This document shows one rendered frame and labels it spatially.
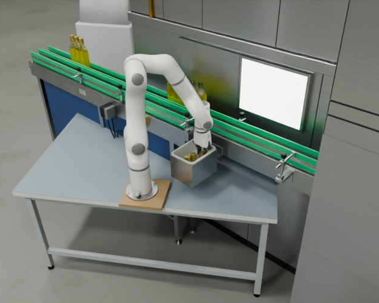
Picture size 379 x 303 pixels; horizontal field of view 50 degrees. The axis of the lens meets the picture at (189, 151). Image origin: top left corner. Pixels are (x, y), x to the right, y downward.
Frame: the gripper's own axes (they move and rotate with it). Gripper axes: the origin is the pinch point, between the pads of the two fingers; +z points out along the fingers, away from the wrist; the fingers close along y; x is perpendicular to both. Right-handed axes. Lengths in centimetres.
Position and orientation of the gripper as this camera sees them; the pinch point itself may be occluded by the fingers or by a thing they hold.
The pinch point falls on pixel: (201, 151)
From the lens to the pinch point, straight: 235.7
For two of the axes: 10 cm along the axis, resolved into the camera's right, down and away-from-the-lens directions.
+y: -7.7, -3.5, 5.4
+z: 0.2, 8.3, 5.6
